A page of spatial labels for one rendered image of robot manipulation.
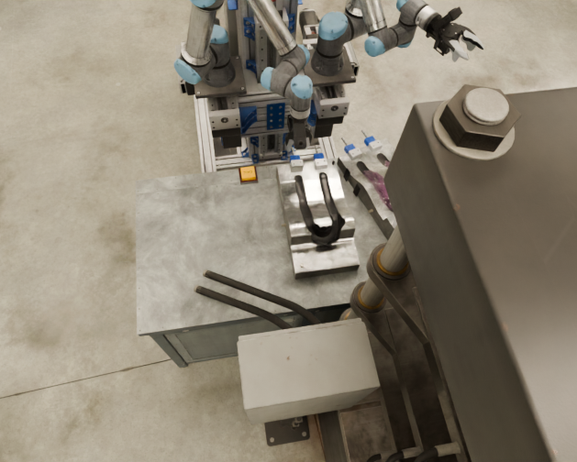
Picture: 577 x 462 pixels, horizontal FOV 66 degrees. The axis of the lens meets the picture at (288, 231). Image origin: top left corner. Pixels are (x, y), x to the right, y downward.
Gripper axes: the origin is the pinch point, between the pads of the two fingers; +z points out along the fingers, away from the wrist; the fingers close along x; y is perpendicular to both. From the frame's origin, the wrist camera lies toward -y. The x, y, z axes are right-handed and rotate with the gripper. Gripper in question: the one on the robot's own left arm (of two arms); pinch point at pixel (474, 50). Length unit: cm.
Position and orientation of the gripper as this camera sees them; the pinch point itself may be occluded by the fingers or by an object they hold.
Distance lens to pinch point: 174.5
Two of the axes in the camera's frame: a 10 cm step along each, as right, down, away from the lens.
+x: -8.1, 5.6, -1.7
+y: 0.7, 3.9, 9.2
